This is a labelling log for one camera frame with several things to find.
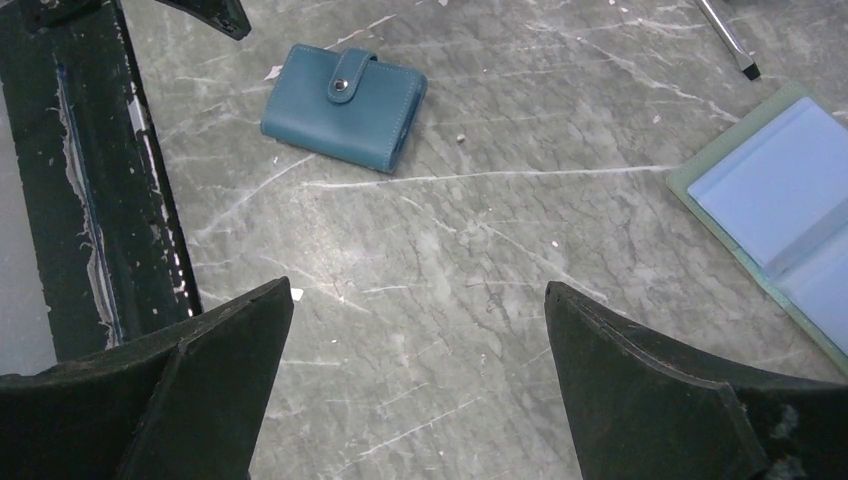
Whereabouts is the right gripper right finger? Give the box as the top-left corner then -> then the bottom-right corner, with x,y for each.
544,281 -> 847,479

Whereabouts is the black yellow screwdriver near pipe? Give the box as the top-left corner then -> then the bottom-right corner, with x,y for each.
695,0 -> 761,81

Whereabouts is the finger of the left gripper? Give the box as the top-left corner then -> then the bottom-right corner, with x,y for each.
159,0 -> 252,40

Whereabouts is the open green card holder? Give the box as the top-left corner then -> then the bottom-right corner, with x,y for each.
667,82 -> 847,372

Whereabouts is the teal blue card holder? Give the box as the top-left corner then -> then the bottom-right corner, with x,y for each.
260,44 -> 428,173

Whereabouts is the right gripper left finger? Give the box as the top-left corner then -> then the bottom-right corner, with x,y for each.
1,277 -> 294,479

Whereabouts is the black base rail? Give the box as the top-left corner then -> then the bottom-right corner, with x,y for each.
1,1 -> 202,362

